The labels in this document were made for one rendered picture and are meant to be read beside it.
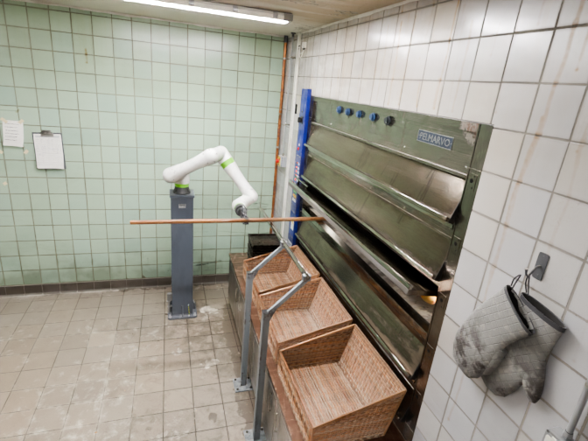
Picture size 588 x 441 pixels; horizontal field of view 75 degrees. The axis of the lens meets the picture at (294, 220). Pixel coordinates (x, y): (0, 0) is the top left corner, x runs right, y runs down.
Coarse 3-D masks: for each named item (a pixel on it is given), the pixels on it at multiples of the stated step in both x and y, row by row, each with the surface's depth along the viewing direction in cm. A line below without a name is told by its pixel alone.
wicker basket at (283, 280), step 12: (300, 252) 328; (252, 264) 330; (288, 264) 342; (264, 276) 332; (276, 276) 334; (288, 276) 337; (300, 276) 317; (312, 276) 289; (252, 288) 298; (264, 288) 314; (276, 288) 282
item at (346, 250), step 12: (312, 216) 313; (324, 228) 288; (336, 240) 269; (348, 252) 250; (360, 264) 234; (372, 276) 220; (384, 288) 209; (396, 300) 198; (408, 312) 187; (420, 324) 179
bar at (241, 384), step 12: (264, 216) 306; (276, 252) 260; (288, 252) 246; (264, 264) 261; (300, 264) 228; (252, 276) 260; (264, 312) 216; (264, 324) 218; (264, 336) 221; (264, 348) 224; (264, 360) 227; (264, 372) 230; (240, 384) 291; (252, 432) 252; (264, 432) 253
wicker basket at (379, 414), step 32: (288, 352) 223; (320, 352) 231; (352, 352) 228; (288, 384) 207; (320, 384) 218; (352, 384) 220; (384, 384) 198; (320, 416) 197; (352, 416) 178; (384, 416) 186
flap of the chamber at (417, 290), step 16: (336, 208) 268; (336, 224) 230; (352, 224) 238; (352, 240) 210; (368, 240) 215; (368, 256) 192; (384, 256) 194; (400, 256) 200; (384, 272) 178; (400, 272) 178; (416, 272) 183; (400, 288) 166; (416, 288) 164; (432, 288) 169
